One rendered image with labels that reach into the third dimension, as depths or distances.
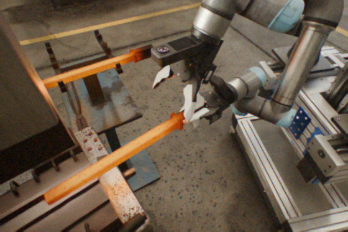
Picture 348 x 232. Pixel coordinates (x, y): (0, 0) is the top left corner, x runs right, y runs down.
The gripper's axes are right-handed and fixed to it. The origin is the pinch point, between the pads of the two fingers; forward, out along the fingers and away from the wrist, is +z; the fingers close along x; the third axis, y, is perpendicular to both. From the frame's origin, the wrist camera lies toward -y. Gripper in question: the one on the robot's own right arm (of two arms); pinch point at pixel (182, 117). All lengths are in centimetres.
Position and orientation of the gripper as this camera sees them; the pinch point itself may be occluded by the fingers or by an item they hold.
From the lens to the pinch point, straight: 66.9
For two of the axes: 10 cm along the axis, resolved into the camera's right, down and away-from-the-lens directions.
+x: -6.0, -5.9, 5.4
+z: -8.0, 4.5, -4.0
